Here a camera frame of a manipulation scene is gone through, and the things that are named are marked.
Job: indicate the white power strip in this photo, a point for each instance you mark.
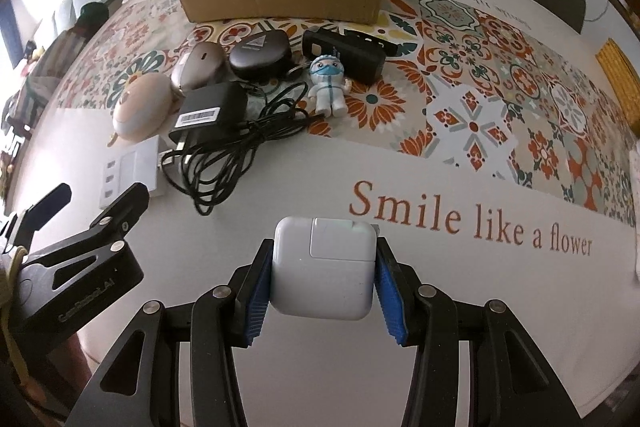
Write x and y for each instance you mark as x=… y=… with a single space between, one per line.
x=139 y=163

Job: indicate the woven wicker box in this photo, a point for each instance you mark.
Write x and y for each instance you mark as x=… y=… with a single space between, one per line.
x=624 y=80

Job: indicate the beige round hand warmer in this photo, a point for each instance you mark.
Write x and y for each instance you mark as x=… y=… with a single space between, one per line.
x=142 y=108

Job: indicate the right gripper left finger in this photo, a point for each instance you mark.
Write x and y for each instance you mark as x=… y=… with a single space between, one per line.
x=137 y=383

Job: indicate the medic figurine white blue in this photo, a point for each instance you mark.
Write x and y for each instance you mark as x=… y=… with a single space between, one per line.
x=329 y=86

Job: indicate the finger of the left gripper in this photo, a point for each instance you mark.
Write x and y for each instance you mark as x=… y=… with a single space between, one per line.
x=23 y=225
x=112 y=224

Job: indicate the white square power adapter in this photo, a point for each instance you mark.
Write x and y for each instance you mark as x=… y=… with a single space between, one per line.
x=323 y=268

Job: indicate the black power adapter with cable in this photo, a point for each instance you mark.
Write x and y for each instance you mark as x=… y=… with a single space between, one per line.
x=216 y=142

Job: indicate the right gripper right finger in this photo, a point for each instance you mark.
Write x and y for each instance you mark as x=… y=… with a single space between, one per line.
x=512 y=383

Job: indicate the silver oval device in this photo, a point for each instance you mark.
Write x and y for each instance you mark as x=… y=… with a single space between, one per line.
x=203 y=64

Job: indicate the black flashlight with strap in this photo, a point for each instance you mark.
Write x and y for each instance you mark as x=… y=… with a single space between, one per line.
x=362 y=56

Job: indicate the dark grey Sika case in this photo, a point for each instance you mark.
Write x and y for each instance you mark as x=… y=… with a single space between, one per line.
x=262 y=56

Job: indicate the patterned tablecloth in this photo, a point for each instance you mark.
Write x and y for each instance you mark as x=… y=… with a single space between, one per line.
x=492 y=154

